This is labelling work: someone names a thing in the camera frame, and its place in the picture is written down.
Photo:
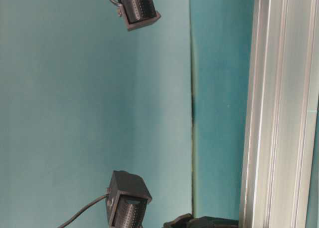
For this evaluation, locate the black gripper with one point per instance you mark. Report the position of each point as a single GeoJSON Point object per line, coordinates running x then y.
{"type": "Point", "coordinates": [189, 221]}

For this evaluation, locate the teal table mat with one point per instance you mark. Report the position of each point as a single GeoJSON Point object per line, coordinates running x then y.
{"type": "Point", "coordinates": [80, 97]}

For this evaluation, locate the silver aluminium extrusion rail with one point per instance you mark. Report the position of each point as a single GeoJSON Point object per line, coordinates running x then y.
{"type": "Point", "coordinates": [282, 110]}

